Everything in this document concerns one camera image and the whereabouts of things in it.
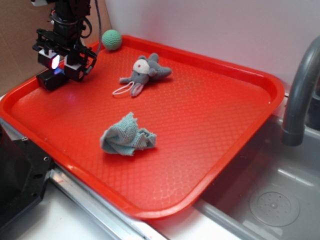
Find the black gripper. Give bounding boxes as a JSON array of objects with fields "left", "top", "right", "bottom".
[{"left": 32, "top": 28, "right": 97, "bottom": 82}]

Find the small black box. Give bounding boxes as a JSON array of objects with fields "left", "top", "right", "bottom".
[{"left": 36, "top": 68, "right": 69, "bottom": 91}]

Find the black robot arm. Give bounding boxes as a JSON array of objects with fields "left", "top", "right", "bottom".
[{"left": 32, "top": 0, "right": 98, "bottom": 83}]

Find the green crocheted ball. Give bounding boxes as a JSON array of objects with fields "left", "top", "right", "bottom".
[{"left": 102, "top": 29, "right": 122, "bottom": 51}]

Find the brown cardboard panel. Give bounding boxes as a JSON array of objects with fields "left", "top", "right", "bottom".
[{"left": 0, "top": 0, "right": 54, "bottom": 96}]

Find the grey plush toy animal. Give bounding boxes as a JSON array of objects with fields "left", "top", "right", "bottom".
[{"left": 112, "top": 53, "right": 172, "bottom": 97}]

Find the crumpled light blue cloth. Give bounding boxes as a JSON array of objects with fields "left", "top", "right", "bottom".
[{"left": 100, "top": 112, "right": 157, "bottom": 156}]

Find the red plastic tray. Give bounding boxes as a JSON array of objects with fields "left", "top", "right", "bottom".
[{"left": 0, "top": 36, "right": 284, "bottom": 220}]

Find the grey sink faucet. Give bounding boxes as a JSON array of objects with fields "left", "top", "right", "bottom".
[{"left": 280, "top": 37, "right": 320, "bottom": 146}]

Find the grey plastic sink basin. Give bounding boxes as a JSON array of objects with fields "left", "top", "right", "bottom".
[{"left": 194, "top": 101, "right": 320, "bottom": 240}]

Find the braided grey cable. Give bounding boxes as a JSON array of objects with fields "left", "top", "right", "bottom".
[{"left": 94, "top": 0, "right": 103, "bottom": 55}]

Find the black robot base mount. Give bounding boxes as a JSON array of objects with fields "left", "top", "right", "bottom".
[{"left": 0, "top": 127, "right": 54, "bottom": 230}]

